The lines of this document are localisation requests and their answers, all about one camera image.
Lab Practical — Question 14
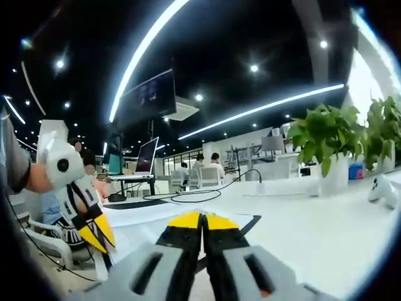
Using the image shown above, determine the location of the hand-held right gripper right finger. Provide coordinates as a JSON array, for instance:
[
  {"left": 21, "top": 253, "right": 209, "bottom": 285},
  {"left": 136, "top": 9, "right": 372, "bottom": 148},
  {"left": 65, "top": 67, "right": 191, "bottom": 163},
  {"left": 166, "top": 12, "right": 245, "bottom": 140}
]
[{"left": 202, "top": 211, "right": 342, "bottom": 301}]

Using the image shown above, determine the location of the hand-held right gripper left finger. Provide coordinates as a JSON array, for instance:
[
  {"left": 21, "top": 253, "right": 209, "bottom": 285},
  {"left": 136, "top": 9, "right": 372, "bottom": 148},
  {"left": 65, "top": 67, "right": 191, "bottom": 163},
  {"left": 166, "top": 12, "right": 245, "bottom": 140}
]
[{"left": 64, "top": 210, "right": 204, "bottom": 301}]

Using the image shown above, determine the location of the person's left hand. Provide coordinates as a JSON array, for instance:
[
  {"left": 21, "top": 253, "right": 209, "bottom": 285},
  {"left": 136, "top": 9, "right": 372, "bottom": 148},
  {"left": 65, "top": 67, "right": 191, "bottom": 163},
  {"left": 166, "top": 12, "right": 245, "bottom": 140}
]
[{"left": 26, "top": 162, "right": 55, "bottom": 193}]

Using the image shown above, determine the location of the white plastic chair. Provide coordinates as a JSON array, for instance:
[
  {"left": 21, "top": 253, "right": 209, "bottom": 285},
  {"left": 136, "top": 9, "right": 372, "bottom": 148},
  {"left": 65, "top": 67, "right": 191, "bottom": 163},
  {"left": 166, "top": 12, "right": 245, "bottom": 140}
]
[{"left": 18, "top": 215, "right": 95, "bottom": 271}]

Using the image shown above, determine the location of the teal panel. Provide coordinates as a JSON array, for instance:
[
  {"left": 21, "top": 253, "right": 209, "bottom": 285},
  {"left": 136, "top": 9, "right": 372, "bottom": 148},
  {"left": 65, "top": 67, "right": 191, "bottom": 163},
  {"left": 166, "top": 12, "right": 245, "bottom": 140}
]
[{"left": 108, "top": 154, "right": 125, "bottom": 176}]

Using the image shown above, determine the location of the black laptop stand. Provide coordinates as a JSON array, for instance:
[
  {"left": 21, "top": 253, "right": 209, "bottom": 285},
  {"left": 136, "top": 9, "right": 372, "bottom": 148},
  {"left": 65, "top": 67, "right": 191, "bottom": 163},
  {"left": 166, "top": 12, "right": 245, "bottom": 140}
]
[{"left": 107, "top": 175, "right": 157, "bottom": 198}]

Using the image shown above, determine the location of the silver laptop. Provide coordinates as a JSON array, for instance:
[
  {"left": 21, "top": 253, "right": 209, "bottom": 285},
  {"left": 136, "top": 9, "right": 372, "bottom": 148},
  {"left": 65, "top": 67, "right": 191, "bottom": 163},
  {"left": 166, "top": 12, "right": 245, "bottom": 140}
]
[{"left": 109, "top": 136, "right": 160, "bottom": 182}]

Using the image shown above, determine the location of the white mesh office chair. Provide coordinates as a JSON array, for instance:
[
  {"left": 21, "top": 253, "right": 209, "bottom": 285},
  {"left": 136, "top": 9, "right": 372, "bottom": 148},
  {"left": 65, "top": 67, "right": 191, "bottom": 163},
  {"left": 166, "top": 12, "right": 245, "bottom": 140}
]
[
  {"left": 170, "top": 171, "right": 184, "bottom": 191},
  {"left": 199, "top": 167, "right": 221, "bottom": 189},
  {"left": 187, "top": 169, "right": 201, "bottom": 189}
]

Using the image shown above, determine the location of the black hanging monitor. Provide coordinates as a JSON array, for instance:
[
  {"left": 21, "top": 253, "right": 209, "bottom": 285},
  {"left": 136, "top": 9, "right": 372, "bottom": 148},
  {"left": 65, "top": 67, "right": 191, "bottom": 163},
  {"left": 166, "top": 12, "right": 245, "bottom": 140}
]
[{"left": 117, "top": 68, "right": 177, "bottom": 122}]

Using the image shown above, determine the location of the white ceiling air conditioner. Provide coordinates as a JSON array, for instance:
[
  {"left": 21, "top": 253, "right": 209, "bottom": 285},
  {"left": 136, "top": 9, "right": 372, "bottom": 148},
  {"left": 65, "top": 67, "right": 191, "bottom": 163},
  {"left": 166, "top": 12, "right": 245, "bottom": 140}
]
[{"left": 162, "top": 96, "right": 201, "bottom": 122}]

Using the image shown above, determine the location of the blue box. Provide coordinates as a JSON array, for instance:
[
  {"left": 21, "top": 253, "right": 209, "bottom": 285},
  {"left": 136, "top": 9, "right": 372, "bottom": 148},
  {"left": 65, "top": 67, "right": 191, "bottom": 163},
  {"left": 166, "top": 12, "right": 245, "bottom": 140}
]
[{"left": 348, "top": 162, "right": 366, "bottom": 181}]

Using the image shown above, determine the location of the grey monitor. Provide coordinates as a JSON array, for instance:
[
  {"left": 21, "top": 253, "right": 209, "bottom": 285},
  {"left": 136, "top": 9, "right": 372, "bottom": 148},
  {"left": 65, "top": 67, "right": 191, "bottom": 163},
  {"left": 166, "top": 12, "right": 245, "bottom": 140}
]
[{"left": 260, "top": 135, "right": 284, "bottom": 152}]

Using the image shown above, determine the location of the curved ceiling light strip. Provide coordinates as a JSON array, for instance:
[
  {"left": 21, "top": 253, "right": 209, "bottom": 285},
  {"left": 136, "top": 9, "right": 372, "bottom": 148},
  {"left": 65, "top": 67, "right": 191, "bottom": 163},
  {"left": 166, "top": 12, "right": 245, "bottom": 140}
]
[{"left": 108, "top": 0, "right": 191, "bottom": 124}]

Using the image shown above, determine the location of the white handheld controller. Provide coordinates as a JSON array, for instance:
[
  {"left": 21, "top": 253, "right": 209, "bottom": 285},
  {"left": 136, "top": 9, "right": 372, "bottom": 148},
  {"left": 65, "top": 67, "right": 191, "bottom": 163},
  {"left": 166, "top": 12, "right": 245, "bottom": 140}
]
[{"left": 367, "top": 174, "right": 399, "bottom": 211}]

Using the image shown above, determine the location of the white shelving unit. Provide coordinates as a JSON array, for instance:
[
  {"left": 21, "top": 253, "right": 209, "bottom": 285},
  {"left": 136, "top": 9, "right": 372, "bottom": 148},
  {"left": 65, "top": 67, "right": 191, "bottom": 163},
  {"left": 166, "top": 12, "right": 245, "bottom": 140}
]
[{"left": 202, "top": 124, "right": 302, "bottom": 183}]

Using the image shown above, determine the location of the large potted green plant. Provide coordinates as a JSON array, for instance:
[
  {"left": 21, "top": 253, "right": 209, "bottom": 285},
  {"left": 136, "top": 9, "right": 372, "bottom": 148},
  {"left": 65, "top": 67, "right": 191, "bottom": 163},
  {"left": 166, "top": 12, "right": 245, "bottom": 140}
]
[{"left": 286, "top": 103, "right": 370, "bottom": 197}]

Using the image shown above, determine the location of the straight ceiling light strip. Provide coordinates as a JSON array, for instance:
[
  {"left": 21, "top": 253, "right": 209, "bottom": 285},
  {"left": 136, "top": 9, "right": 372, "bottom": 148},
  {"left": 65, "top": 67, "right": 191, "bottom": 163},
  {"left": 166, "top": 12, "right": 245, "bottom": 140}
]
[{"left": 177, "top": 83, "right": 345, "bottom": 141}]

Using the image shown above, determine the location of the thin black cable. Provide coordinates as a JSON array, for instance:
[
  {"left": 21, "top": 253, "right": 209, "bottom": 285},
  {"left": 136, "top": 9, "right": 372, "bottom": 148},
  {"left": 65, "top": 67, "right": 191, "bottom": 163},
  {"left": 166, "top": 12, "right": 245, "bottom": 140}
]
[{"left": 5, "top": 193, "right": 98, "bottom": 282}]

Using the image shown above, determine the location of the thick black cable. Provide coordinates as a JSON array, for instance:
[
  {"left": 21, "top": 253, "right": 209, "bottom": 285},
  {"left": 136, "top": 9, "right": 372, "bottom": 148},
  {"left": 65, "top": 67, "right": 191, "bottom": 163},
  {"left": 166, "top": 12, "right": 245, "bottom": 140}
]
[{"left": 142, "top": 169, "right": 264, "bottom": 204}]

